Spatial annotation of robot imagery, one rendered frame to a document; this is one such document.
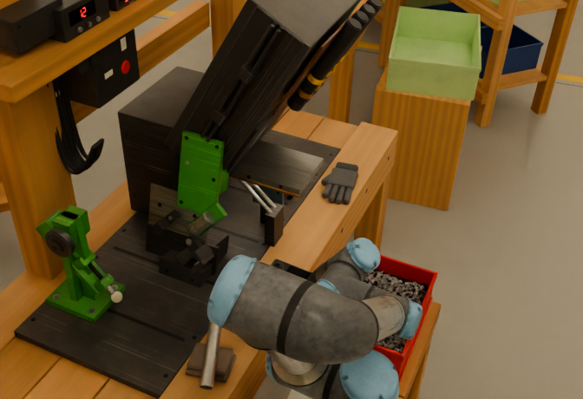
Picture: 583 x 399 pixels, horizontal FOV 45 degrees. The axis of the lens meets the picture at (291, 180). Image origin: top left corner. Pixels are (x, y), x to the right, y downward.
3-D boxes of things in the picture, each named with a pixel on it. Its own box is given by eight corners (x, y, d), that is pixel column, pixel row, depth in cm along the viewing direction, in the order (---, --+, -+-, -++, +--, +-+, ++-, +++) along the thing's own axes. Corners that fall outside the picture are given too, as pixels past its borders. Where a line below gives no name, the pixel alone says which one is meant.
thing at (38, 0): (68, 27, 153) (62, -4, 149) (19, 55, 142) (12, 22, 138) (42, 21, 155) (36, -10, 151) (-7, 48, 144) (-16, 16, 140)
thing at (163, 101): (233, 173, 223) (231, 79, 203) (182, 228, 201) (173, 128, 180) (184, 158, 229) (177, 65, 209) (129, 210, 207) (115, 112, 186)
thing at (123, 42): (141, 79, 178) (135, 24, 170) (101, 109, 166) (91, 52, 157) (101, 68, 182) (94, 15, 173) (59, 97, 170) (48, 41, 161)
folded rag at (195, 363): (237, 357, 164) (237, 349, 163) (225, 384, 158) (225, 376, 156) (197, 348, 166) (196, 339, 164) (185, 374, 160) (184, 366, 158)
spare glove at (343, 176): (329, 165, 228) (329, 159, 227) (360, 170, 226) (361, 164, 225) (314, 201, 213) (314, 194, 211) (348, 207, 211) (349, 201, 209)
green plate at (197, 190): (229, 207, 186) (238, 133, 177) (214, 219, 178) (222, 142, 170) (192, 195, 189) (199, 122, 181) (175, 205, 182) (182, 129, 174)
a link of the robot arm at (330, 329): (374, 313, 95) (430, 294, 141) (302, 284, 99) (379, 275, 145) (346, 394, 95) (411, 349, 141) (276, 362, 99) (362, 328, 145)
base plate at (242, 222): (340, 153, 237) (341, 148, 236) (160, 401, 157) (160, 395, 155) (232, 123, 251) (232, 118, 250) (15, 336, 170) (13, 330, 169)
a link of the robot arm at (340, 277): (357, 306, 135) (378, 273, 143) (305, 285, 139) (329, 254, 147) (353, 334, 139) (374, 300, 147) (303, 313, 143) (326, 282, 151)
